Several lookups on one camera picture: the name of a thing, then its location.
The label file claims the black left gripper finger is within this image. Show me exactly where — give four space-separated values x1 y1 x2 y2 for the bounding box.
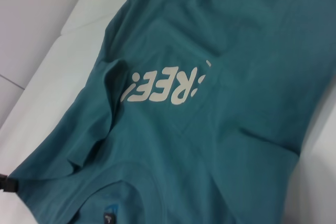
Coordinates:
0 174 20 194

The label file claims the teal t-shirt with FREE print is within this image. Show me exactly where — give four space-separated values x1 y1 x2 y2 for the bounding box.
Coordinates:
7 0 336 224

